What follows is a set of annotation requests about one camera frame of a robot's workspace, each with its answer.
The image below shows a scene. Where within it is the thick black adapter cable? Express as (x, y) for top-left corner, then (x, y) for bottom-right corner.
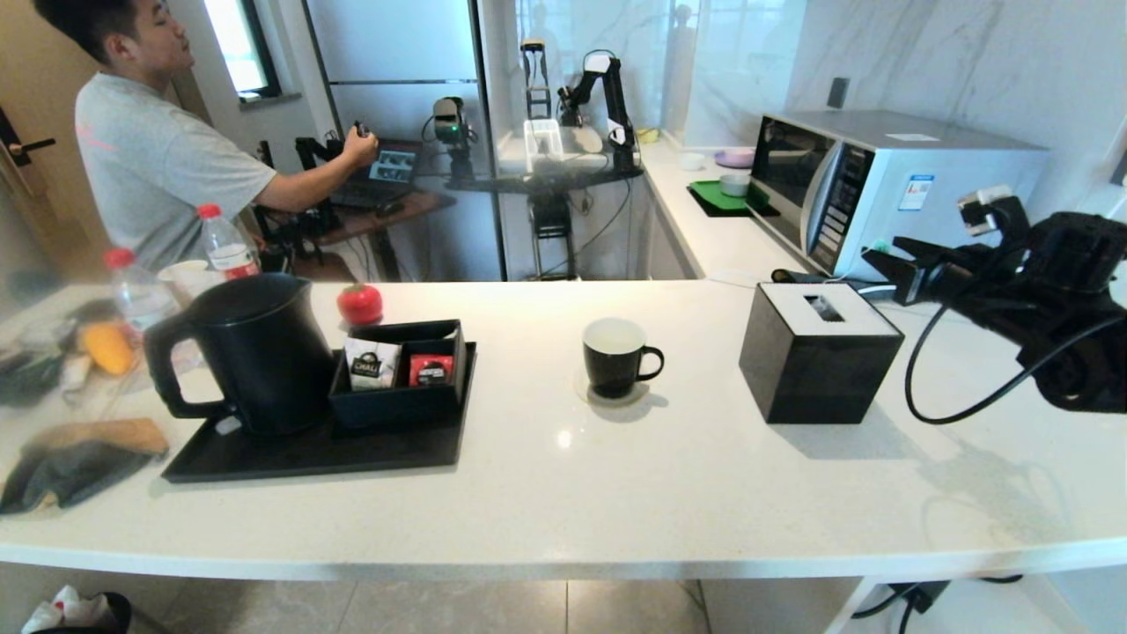
(850, 574), (1024, 634)

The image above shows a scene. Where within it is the water bottle with red label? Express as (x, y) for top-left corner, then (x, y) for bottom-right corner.
(195, 203), (261, 281)

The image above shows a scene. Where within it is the black power adapter brick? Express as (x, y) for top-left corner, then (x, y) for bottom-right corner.
(885, 579), (952, 615)

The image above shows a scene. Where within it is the black cloth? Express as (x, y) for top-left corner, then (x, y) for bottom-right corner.
(0, 440), (155, 515)

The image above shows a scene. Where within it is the white tea bag packet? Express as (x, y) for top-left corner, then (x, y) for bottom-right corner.
(343, 338), (402, 392)

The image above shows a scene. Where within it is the white paper cup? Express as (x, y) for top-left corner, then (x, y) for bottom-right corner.
(158, 260), (214, 302)

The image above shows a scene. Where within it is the yellow soft object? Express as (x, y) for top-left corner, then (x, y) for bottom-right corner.
(79, 321), (137, 378)

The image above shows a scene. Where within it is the white power cable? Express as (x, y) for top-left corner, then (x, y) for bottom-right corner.
(856, 189), (1127, 297)

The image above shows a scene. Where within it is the silver microwave oven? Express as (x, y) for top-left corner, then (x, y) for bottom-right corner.
(746, 110), (1050, 284)

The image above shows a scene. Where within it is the clear glass coaster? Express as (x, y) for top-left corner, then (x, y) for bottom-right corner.
(573, 365), (651, 408)

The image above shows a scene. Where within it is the black teleoperation handle rig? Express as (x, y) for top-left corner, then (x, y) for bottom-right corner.
(254, 123), (371, 261)

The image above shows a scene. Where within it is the black tissue box white lid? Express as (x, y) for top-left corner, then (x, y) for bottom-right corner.
(738, 282), (904, 425)

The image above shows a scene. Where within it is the white wire basket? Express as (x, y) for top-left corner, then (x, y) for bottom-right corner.
(523, 120), (565, 165)

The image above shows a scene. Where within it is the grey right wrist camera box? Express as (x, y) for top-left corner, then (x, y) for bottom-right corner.
(957, 184), (1015, 236)

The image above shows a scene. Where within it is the black mug white inside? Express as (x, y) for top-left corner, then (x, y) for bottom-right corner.
(582, 318), (665, 400)

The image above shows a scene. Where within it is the black trash bin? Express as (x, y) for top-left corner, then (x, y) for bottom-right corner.
(19, 586), (133, 634)

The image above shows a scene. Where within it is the black serving tray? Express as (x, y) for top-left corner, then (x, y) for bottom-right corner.
(160, 342), (479, 483)

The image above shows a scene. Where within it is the red coffee sachet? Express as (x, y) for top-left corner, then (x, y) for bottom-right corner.
(408, 354), (456, 388)

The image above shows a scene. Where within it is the black electric kettle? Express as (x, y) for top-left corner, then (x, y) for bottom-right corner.
(143, 271), (337, 439)

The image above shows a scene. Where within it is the brown wooden table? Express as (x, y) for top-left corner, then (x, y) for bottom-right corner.
(264, 188), (457, 283)

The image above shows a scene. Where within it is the black laptop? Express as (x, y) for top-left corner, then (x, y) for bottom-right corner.
(330, 141), (424, 210)

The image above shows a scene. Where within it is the window with dark frame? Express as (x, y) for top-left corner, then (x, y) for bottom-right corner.
(203, 0), (283, 102)

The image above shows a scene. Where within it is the black camera head on stand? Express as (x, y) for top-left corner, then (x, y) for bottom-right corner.
(431, 95), (481, 186)

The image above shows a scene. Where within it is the black compartment box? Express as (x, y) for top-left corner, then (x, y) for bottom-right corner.
(328, 319), (468, 432)

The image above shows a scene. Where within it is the black upright frame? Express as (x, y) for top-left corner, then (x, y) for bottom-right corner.
(519, 39), (554, 122)

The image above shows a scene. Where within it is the clear water bottle red cap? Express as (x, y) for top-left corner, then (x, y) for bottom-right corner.
(103, 248), (180, 334)

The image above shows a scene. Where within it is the brown cork board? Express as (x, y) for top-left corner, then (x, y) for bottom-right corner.
(35, 418), (170, 459)

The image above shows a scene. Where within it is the grey refrigerator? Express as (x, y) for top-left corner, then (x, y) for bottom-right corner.
(302, 0), (507, 283)

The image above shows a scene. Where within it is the dark cloth bundle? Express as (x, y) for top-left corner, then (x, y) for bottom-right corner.
(0, 348), (64, 408)

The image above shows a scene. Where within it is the person in grey shirt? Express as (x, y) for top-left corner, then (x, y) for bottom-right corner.
(33, 0), (381, 274)

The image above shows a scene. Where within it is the green mat on black tray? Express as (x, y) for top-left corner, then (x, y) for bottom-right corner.
(686, 180), (780, 219)

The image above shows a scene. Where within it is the black door handle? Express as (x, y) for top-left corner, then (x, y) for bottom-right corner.
(0, 106), (55, 168)

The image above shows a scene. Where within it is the red tomato shaped object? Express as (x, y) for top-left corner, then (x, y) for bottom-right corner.
(336, 283), (385, 327)

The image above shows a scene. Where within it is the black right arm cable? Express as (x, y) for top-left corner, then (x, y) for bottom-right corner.
(904, 299), (1127, 426)

